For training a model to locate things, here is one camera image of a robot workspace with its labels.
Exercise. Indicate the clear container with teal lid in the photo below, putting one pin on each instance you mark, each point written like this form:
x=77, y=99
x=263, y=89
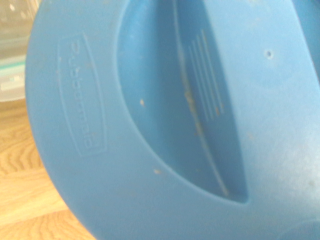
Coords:
x=13, y=50

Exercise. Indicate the white pitcher with blue lid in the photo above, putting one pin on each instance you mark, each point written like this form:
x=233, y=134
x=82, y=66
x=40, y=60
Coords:
x=175, y=125

